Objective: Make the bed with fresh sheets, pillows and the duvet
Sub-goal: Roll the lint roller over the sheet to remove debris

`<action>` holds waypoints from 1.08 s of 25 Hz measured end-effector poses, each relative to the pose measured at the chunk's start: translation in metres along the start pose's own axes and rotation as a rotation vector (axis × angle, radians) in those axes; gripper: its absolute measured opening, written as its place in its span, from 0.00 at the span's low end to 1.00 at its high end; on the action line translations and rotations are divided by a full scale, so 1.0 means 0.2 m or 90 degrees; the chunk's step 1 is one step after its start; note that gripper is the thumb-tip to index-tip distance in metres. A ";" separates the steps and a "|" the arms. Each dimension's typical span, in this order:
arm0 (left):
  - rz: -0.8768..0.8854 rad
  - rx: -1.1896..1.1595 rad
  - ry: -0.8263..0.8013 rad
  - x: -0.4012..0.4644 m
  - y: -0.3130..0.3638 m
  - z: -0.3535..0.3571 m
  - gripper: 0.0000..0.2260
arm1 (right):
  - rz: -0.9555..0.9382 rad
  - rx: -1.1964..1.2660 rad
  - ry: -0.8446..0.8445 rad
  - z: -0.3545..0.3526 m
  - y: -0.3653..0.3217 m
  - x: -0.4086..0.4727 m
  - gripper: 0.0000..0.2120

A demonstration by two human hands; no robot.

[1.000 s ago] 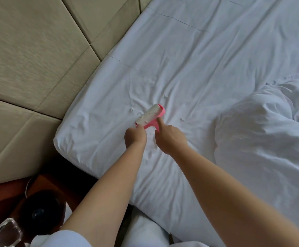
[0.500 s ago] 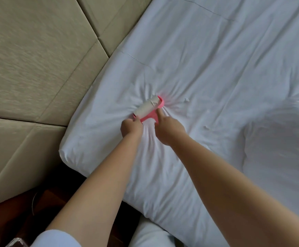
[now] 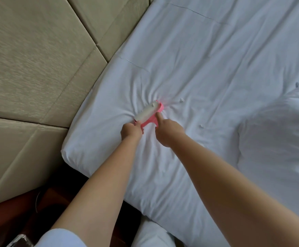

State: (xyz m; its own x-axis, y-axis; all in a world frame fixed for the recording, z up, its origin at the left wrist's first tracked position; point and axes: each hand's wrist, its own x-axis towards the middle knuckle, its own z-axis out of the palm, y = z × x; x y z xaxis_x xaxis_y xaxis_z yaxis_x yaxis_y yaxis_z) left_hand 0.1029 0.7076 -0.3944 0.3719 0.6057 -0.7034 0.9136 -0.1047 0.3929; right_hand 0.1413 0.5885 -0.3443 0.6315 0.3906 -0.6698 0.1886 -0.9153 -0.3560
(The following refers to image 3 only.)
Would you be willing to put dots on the person's left forearm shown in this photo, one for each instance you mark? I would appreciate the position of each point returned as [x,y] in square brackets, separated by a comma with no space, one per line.
[98,198]

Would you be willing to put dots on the person's white shirt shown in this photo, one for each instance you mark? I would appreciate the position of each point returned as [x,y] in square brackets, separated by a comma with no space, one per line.
[62,238]

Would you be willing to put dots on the pink lint roller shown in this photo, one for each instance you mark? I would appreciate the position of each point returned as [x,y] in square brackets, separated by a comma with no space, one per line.
[149,111]

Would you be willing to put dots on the beige padded headboard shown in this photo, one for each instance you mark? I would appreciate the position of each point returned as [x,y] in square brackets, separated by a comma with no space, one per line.
[36,59]

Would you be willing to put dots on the person's right hand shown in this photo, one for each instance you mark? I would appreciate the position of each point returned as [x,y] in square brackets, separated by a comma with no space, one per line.
[170,133]

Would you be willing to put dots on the person's right forearm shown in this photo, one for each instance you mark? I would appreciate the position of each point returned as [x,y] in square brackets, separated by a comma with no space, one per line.
[247,198]

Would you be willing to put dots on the person's left hand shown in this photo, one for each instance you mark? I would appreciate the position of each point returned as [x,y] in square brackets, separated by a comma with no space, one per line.
[131,132]

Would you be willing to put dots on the white bed sheet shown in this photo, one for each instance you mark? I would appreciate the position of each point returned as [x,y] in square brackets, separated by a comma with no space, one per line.
[216,54]

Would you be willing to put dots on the scattered white lint bits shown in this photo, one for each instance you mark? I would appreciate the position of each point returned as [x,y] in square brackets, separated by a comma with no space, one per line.
[181,100]

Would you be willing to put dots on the dark wooden nightstand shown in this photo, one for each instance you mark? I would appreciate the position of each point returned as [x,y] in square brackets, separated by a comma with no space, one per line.
[16,218]

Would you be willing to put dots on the white duvet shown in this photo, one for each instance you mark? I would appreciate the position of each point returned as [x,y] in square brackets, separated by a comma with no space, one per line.
[278,146]

